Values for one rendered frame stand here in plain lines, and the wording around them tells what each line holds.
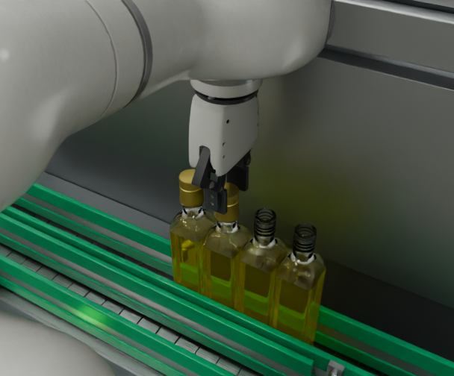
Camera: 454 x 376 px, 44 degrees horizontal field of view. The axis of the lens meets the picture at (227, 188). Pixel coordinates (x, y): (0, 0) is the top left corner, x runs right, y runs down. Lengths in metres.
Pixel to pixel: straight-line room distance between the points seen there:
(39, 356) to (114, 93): 0.15
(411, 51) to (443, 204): 0.21
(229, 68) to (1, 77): 0.25
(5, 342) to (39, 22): 0.15
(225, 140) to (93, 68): 0.35
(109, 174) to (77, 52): 0.86
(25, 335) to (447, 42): 0.55
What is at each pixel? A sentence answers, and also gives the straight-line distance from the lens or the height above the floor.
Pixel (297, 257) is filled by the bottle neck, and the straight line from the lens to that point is 0.75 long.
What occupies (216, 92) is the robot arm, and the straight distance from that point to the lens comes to 0.62.
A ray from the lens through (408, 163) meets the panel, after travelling 0.76.
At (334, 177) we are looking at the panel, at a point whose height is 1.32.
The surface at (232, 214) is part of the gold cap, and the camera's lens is 0.76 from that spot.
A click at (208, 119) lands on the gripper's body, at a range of 0.64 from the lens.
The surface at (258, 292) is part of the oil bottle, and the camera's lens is 0.81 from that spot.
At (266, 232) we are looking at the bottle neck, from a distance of 0.75.
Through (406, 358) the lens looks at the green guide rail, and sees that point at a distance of 0.88.
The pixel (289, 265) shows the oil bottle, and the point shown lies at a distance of 0.75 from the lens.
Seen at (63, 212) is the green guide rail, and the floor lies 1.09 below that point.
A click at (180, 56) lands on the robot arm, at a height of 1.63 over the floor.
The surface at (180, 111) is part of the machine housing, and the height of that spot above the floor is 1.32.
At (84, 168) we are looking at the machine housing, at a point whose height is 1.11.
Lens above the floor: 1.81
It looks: 39 degrees down
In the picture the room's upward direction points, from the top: straight up
